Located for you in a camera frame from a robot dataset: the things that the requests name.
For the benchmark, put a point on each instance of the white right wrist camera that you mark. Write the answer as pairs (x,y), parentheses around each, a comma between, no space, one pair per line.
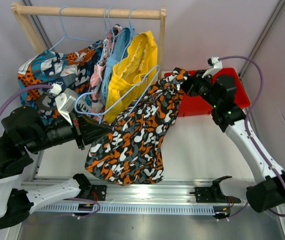
(214,66)

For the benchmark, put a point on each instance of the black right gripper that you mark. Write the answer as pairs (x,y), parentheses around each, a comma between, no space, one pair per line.
(190,85)

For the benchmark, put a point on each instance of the aluminium mounting rail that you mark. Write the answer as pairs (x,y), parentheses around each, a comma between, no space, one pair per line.
(165,192)

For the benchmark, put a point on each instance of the red plastic bin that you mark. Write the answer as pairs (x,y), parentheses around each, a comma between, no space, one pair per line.
(227,94)

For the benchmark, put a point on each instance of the yellow shorts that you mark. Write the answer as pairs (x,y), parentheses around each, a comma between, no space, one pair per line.
(121,94)

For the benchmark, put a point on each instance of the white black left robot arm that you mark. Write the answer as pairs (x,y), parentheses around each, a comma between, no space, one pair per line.
(25,134)

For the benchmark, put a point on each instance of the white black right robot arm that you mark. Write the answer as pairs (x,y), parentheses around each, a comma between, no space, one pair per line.
(267,190)

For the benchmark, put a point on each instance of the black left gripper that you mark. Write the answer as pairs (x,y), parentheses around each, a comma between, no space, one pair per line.
(89,132)

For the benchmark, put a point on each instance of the slotted cable duct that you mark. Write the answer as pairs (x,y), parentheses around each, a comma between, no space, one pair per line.
(117,208)

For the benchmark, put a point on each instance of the white wire hanger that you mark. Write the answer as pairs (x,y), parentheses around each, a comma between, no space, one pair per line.
(106,42)

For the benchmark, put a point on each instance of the wooden clothes rack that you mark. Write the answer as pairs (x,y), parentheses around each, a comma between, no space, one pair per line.
(23,15)

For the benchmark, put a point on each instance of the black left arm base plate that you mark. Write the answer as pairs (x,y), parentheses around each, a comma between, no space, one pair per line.
(95,192)

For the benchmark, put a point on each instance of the pink white patterned shorts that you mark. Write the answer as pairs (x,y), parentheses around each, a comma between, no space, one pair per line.
(95,85)

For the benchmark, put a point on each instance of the light blue shorts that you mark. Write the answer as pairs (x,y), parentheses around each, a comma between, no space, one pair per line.
(119,52)

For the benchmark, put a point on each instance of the blue orange patchwork shorts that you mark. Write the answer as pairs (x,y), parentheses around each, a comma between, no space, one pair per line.
(71,71)

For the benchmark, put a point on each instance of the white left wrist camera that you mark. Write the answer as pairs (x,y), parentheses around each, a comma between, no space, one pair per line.
(65,101)

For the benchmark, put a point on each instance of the orange black camo shorts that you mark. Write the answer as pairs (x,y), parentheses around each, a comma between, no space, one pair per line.
(131,152)

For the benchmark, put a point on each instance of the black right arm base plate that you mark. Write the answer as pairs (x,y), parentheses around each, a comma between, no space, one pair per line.
(213,193)

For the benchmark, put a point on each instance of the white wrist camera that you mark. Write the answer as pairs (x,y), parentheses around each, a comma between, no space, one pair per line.
(214,66)
(65,101)

